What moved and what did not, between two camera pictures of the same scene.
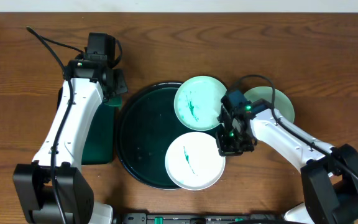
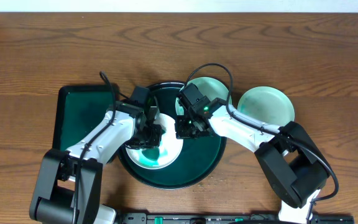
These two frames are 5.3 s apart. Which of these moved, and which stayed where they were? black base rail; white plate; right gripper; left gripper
Moved: left gripper; white plate; right gripper
Stayed: black base rail
